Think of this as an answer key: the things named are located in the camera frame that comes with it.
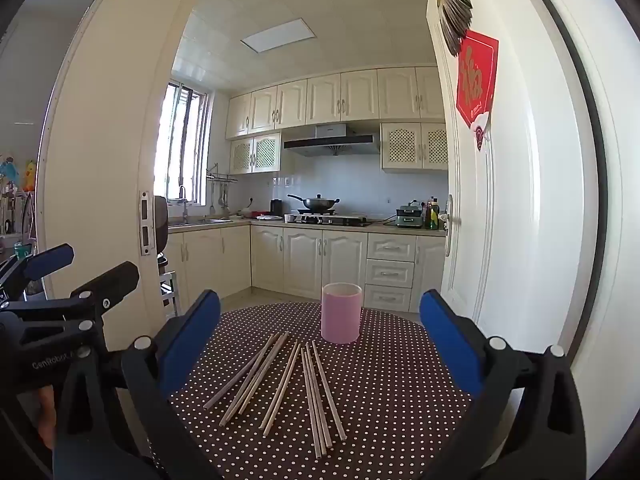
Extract white door frame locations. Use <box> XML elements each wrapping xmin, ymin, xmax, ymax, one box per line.
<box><xmin>37</xmin><ymin>0</ymin><xmax>223</xmax><ymax>313</ymax></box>

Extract green countertop grill appliance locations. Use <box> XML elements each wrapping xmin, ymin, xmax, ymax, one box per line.
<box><xmin>396</xmin><ymin>200</ymin><xmax>426</xmax><ymax>230</ymax></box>

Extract steel sink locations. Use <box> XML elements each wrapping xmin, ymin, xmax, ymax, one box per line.
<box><xmin>168</xmin><ymin>217</ymin><xmax>234</xmax><ymax>227</ymax></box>

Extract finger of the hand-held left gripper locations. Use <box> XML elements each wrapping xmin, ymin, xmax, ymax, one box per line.
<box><xmin>0</xmin><ymin>261</ymin><xmax>140</xmax><ymax>342</ymax></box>
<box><xmin>0</xmin><ymin>243</ymin><xmax>76</xmax><ymax>307</ymax></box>

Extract black wok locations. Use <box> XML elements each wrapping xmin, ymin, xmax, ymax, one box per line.
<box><xmin>287</xmin><ymin>193</ymin><xmax>341</xmax><ymax>213</ymax></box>

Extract grey hanging fan ornament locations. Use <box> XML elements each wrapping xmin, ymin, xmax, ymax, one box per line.
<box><xmin>432</xmin><ymin>0</ymin><xmax>474</xmax><ymax>56</ymax></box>

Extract bunch of wooden chopsticks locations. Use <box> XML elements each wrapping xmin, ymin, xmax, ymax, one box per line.
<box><xmin>203</xmin><ymin>331</ymin><xmax>348</xmax><ymax>459</ymax></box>

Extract kitchen window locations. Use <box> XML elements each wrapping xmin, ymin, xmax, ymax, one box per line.
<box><xmin>154</xmin><ymin>80</ymin><xmax>214</xmax><ymax>207</ymax></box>

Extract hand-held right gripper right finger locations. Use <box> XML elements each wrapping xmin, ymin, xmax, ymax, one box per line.
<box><xmin>419</xmin><ymin>289</ymin><xmax>587</xmax><ymax>480</ymax></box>

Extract blue plush toy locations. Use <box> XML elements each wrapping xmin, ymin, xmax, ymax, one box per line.
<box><xmin>0</xmin><ymin>156</ymin><xmax>20</xmax><ymax>187</ymax></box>

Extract wall utensil rack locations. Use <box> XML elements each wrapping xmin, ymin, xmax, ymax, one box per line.
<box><xmin>206</xmin><ymin>162</ymin><xmax>239</xmax><ymax>216</ymax></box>

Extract ceiling light panel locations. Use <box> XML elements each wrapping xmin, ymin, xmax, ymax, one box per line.
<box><xmin>240</xmin><ymin>20</ymin><xmax>318</xmax><ymax>54</ymax></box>

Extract gas stove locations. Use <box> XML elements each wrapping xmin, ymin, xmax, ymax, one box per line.
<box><xmin>292</xmin><ymin>212</ymin><xmax>372</xmax><ymax>228</ymax></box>

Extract red paper door poster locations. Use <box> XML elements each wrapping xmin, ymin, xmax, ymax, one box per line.
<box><xmin>455</xmin><ymin>30</ymin><xmax>500</xmax><ymax>153</ymax></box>

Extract black office chair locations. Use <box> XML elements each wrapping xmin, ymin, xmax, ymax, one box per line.
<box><xmin>152</xmin><ymin>195</ymin><xmax>171</xmax><ymax>267</ymax></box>

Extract white door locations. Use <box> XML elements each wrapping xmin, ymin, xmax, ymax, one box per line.
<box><xmin>427</xmin><ymin>0</ymin><xmax>603</xmax><ymax>397</ymax></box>

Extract metal door handle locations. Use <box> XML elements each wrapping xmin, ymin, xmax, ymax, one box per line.
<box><xmin>442</xmin><ymin>193</ymin><xmax>455</xmax><ymax>259</ymax></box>

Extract cream lattice door cabinet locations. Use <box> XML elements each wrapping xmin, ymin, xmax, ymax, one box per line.
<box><xmin>230</xmin><ymin>132</ymin><xmax>282</xmax><ymax>176</ymax></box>
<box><xmin>380</xmin><ymin>122</ymin><xmax>449</xmax><ymax>171</ymax></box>

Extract person's left hand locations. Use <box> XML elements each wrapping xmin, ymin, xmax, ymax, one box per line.
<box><xmin>35</xmin><ymin>387</ymin><xmax>57</xmax><ymax>452</ymax></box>

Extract cluttered storage shelf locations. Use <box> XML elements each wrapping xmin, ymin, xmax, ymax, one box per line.
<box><xmin>0</xmin><ymin>189</ymin><xmax>39</xmax><ymax>262</ymax></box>

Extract cream lower kitchen cabinets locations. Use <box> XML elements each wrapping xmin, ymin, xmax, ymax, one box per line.
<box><xmin>165</xmin><ymin>225</ymin><xmax>447</xmax><ymax>314</ymax></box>

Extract cream upper wall cabinets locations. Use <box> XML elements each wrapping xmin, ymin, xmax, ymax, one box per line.
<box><xmin>225</xmin><ymin>66</ymin><xmax>447</xmax><ymax>141</ymax></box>

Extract pink cup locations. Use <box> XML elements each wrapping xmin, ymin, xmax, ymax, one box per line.
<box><xmin>321</xmin><ymin>282</ymin><xmax>363</xmax><ymax>345</ymax></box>

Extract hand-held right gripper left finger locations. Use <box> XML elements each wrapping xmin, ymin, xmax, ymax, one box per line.
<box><xmin>52</xmin><ymin>289</ymin><xmax>223</xmax><ymax>480</ymax></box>

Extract steel range hood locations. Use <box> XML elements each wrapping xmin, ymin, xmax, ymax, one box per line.
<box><xmin>283</xmin><ymin>123</ymin><xmax>381</xmax><ymax>158</ymax></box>

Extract cream cabinet drawer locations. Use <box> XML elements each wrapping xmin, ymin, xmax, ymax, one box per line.
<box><xmin>367</xmin><ymin>234</ymin><xmax>418</xmax><ymax>263</ymax></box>
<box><xmin>363</xmin><ymin>285</ymin><xmax>414</xmax><ymax>311</ymax></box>
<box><xmin>365</xmin><ymin>260</ymin><xmax>416</xmax><ymax>289</ymax></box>

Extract beige kitchen countertop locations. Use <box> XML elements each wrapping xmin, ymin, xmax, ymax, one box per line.
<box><xmin>167</xmin><ymin>214</ymin><xmax>447</xmax><ymax>238</ymax></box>

